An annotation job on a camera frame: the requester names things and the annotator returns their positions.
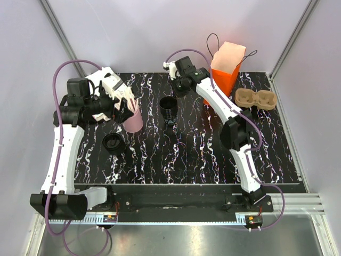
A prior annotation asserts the orange paper bag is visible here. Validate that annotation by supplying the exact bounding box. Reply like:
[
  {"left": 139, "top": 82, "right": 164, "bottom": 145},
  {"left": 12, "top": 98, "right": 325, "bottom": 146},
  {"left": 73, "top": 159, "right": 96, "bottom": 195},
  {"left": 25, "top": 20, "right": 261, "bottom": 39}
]
[{"left": 206, "top": 33, "right": 258, "bottom": 97}]

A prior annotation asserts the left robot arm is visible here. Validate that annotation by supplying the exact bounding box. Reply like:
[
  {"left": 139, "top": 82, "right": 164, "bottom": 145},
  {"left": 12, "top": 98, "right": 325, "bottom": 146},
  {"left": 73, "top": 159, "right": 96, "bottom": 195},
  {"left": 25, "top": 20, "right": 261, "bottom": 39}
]
[{"left": 30, "top": 73, "right": 128, "bottom": 220}]

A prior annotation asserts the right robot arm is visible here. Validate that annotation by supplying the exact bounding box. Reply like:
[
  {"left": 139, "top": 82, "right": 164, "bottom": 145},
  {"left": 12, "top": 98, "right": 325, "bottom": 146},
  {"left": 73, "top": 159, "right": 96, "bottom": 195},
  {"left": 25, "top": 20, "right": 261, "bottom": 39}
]
[{"left": 163, "top": 56, "right": 265, "bottom": 212}]

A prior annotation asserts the black coffee cup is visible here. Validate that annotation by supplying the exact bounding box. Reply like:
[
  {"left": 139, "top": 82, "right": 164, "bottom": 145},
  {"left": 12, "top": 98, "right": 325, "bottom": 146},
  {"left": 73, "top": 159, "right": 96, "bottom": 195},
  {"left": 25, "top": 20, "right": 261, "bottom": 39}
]
[{"left": 159, "top": 96, "right": 178, "bottom": 125}]

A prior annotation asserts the pink straw holder cup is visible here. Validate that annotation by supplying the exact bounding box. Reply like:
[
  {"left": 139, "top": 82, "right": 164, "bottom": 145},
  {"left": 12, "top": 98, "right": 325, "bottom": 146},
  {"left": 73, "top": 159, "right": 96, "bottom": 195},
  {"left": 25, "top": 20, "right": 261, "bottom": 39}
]
[{"left": 123, "top": 103, "right": 143, "bottom": 133}]

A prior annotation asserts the black cup lid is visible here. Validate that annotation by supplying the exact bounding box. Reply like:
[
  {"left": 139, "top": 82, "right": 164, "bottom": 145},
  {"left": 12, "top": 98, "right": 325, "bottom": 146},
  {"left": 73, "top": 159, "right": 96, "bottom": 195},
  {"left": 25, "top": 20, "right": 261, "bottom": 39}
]
[{"left": 102, "top": 133, "right": 126, "bottom": 155}]

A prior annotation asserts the white napkin stack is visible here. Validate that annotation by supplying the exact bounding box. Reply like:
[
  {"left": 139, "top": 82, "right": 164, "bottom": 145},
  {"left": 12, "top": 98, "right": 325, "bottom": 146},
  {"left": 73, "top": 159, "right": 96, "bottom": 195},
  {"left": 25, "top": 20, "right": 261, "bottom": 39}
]
[{"left": 93, "top": 87, "right": 126, "bottom": 121}]

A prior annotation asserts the bottom pulp cup carrier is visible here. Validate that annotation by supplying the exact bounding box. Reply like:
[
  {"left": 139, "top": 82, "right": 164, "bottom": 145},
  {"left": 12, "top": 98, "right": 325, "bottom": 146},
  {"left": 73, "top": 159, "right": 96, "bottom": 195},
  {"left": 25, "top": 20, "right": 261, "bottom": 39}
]
[{"left": 234, "top": 88, "right": 278, "bottom": 110}]

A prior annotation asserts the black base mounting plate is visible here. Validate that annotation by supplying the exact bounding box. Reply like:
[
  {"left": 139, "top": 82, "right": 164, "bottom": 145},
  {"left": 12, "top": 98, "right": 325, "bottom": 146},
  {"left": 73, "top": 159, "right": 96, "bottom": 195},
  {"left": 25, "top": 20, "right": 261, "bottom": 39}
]
[{"left": 92, "top": 184, "right": 274, "bottom": 224}]

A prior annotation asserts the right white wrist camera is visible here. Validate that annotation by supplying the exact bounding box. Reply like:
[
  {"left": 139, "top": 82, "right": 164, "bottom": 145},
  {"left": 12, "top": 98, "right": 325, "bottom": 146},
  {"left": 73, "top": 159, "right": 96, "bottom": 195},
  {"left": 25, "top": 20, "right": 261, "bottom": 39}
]
[{"left": 163, "top": 61, "right": 177, "bottom": 80}]

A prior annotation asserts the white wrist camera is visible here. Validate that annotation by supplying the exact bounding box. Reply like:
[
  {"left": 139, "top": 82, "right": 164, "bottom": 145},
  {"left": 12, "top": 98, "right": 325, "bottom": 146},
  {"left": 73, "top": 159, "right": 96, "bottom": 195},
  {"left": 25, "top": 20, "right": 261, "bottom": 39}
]
[
  {"left": 86, "top": 67, "right": 127, "bottom": 99},
  {"left": 163, "top": 61, "right": 177, "bottom": 80}
]

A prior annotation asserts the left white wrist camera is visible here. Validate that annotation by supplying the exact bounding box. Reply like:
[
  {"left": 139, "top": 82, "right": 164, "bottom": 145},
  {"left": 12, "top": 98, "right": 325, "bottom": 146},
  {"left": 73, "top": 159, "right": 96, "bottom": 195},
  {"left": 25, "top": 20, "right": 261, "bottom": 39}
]
[{"left": 86, "top": 67, "right": 127, "bottom": 99}]

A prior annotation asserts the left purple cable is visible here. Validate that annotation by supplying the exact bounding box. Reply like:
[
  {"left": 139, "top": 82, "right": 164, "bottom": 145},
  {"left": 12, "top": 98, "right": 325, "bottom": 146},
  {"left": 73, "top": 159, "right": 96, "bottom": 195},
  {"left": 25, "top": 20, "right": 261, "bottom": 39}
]
[{"left": 44, "top": 59, "right": 109, "bottom": 254}]

